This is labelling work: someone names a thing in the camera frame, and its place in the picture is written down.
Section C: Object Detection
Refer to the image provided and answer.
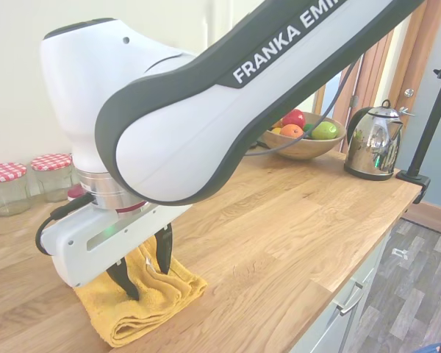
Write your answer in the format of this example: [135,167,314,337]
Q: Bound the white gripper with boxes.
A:
[39,201,193,301]

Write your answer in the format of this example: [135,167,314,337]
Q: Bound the yellow terry towel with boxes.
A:
[73,237,209,349]

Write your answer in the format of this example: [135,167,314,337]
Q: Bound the glass jar red checked lid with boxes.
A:
[0,162,32,217]
[30,153,74,202]

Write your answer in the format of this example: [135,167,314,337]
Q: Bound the wooden fruit bowl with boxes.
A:
[259,112,347,161]

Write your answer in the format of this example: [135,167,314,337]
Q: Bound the orange fruit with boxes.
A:
[280,124,304,139]

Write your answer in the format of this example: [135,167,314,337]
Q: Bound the white base cabinet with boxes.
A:
[290,220,394,353]

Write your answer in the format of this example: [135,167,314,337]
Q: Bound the red apple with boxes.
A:
[282,109,306,128]

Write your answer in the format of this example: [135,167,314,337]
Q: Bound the green apple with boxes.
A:
[311,121,339,140]

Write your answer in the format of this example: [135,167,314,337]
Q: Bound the stainless steel kettle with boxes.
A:
[343,99,404,182]

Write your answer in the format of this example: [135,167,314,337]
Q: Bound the grey blue door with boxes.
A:
[380,0,441,214]

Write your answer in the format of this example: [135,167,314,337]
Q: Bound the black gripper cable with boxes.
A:
[35,193,95,255]

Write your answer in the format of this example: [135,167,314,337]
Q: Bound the silver drawer handle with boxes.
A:
[336,281,365,315]

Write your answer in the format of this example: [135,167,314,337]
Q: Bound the wooden door frame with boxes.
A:
[330,0,441,155]

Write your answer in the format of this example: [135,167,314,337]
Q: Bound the black camera stand with clamp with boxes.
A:
[395,51,441,205]

